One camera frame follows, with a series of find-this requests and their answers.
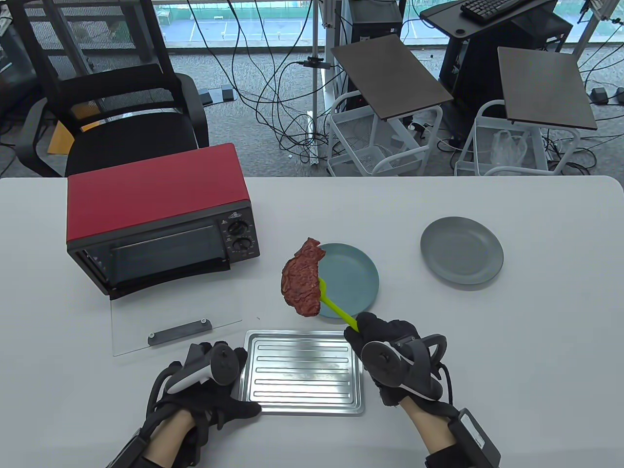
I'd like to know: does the person's left hand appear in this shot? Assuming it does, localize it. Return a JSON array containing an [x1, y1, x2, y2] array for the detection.
[[146, 341, 262, 429]]

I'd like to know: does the person's right hand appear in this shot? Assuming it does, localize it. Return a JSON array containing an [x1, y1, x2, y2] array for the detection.
[[344, 312, 454, 408]]

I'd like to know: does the green dessert spatula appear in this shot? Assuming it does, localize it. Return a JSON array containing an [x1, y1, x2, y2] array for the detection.
[[318, 278, 361, 333]]

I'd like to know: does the silver baking tray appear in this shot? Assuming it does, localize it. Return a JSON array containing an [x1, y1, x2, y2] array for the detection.
[[234, 330, 366, 416]]

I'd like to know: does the red raw steak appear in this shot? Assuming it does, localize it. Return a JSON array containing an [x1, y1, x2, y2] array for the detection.
[[281, 237, 327, 318]]

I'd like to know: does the red oven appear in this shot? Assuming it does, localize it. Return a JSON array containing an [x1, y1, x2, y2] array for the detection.
[[66, 143, 260, 357]]

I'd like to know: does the person's right forearm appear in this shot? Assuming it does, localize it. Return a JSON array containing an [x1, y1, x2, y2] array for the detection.
[[402, 402, 459, 461]]

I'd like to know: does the grey right hand controller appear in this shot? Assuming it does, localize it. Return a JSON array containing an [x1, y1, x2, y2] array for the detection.
[[363, 334, 448, 403]]

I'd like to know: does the grey hand controller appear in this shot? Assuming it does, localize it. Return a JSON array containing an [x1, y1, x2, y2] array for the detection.
[[166, 341, 239, 395], [363, 334, 448, 403]]

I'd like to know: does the grey left hand controller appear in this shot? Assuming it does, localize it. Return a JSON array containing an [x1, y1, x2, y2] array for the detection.
[[166, 341, 239, 395]]

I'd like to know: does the teal round plate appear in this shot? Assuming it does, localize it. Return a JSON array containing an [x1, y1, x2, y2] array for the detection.
[[316, 243, 380, 320]]

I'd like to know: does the grey round plate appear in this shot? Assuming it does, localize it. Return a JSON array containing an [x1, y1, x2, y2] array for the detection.
[[420, 216, 504, 286]]

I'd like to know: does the clear plastic bag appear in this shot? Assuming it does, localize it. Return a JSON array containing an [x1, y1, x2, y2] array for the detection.
[[490, 130, 530, 169]]

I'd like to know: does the brown top white side table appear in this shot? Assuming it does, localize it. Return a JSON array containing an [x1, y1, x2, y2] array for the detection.
[[326, 34, 455, 177], [454, 46, 598, 177]]

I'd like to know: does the black computer desk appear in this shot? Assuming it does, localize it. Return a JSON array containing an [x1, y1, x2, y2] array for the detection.
[[419, 0, 574, 122]]

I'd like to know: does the black office chair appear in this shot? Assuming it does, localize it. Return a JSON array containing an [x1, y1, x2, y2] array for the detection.
[[10, 0, 210, 178]]

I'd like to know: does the black computer tower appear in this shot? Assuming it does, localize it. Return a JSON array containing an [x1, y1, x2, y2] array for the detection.
[[341, 0, 406, 54]]

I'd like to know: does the brown paper envelope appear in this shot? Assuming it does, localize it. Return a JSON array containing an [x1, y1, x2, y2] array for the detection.
[[48, 100, 105, 156]]

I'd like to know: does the black keyboard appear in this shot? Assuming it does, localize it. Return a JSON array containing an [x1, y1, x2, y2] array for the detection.
[[460, 0, 528, 26]]

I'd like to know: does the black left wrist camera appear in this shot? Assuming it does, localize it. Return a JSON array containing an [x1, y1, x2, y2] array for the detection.
[[172, 428, 211, 468]]

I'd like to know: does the black left arm strap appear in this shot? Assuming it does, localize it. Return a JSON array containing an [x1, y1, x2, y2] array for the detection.
[[103, 428, 148, 468]]

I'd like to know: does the black right arm strap box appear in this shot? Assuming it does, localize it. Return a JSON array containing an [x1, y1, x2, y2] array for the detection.
[[424, 409, 502, 468]]

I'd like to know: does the white metal post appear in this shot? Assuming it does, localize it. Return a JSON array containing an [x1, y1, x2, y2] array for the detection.
[[310, 0, 342, 166]]

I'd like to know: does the tangle of black cables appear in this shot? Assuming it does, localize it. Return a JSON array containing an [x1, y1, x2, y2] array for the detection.
[[188, 0, 342, 164]]

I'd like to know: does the white metal frame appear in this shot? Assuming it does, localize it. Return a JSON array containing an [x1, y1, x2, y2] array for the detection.
[[574, 0, 624, 55]]

